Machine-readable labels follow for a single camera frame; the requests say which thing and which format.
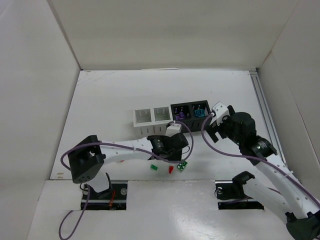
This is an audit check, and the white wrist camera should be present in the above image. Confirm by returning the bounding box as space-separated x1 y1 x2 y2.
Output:
211 101 230 126
165 121 182 137

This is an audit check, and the black double bin container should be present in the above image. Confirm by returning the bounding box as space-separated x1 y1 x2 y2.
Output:
170 100 211 132

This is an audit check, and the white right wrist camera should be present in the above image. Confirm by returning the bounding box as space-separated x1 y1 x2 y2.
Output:
211 101 230 126

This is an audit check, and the aluminium rail right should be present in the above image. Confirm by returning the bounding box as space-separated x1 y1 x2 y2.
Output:
249 70 287 166

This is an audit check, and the white double bin container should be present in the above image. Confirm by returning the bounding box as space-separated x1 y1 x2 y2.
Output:
132 106 173 138

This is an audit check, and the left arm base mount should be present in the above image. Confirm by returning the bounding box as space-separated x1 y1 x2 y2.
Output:
79 180 128 211

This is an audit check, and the small green lego piece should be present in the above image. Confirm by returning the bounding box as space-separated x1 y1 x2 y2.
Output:
150 164 158 171

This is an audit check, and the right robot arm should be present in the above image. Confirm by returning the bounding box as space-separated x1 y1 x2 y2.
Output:
201 102 320 240

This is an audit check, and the teal rounded lego piece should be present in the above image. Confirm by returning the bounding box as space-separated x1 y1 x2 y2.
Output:
194 109 206 118

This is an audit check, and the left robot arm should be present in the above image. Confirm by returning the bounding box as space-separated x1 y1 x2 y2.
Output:
65 133 189 193

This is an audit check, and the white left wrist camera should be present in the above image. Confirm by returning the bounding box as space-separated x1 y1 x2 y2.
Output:
165 121 182 137

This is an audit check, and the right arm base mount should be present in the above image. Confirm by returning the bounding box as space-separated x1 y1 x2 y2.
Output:
214 171 265 210

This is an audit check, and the green lego brick middle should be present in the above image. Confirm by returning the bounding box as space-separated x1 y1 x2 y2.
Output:
176 161 188 172

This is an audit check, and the small red lego piece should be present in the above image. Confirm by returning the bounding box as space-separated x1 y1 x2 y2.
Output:
168 165 174 174

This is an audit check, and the purple rectangular lego brick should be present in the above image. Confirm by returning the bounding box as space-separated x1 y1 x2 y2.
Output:
175 111 186 120

